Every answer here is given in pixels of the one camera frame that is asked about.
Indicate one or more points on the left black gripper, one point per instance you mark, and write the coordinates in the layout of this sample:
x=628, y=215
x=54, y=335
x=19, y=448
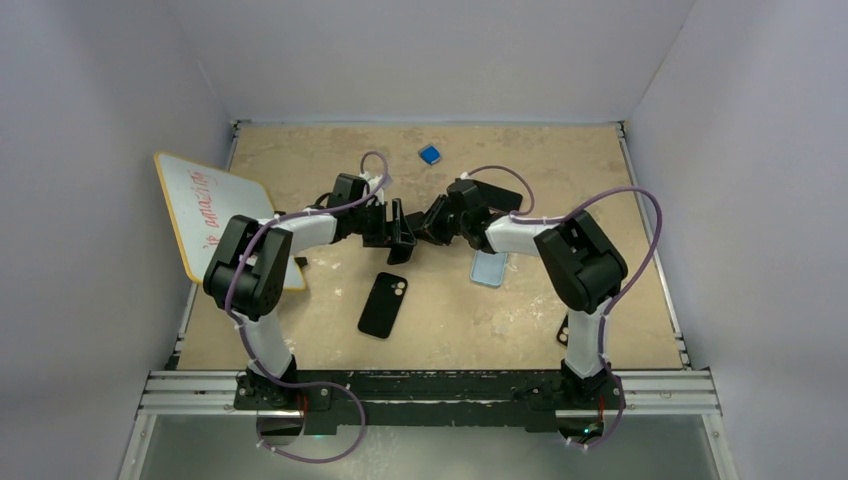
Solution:
x=394, y=233

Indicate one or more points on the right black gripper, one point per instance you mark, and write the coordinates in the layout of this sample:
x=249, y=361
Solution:
x=425, y=227

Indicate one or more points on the black phone with camera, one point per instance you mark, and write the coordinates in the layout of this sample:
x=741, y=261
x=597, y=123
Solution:
x=382, y=305

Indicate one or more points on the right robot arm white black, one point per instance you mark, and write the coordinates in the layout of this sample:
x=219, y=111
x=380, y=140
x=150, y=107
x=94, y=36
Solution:
x=584, y=267

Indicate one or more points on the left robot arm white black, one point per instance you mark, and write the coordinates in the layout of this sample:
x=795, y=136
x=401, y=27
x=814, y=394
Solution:
x=246, y=274

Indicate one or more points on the black phone near top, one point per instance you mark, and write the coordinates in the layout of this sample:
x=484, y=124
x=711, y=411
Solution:
x=499, y=199

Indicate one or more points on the light blue phone case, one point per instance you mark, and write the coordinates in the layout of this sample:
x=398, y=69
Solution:
x=488, y=269

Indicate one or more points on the black phone case right edge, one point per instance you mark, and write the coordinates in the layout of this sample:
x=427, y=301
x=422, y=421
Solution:
x=563, y=332

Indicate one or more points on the blue eraser block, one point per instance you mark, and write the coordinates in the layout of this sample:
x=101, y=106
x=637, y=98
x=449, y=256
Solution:
x=430, y=154

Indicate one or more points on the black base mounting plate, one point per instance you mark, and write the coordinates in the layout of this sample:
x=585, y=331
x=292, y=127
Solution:
x=538, y=401

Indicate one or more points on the white whiteboard yellow frame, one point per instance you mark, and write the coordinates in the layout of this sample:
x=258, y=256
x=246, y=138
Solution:
x=201, y=200

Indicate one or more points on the aluminium frame rail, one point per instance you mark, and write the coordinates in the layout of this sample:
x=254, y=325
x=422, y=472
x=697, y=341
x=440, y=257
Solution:
x=645, y=393

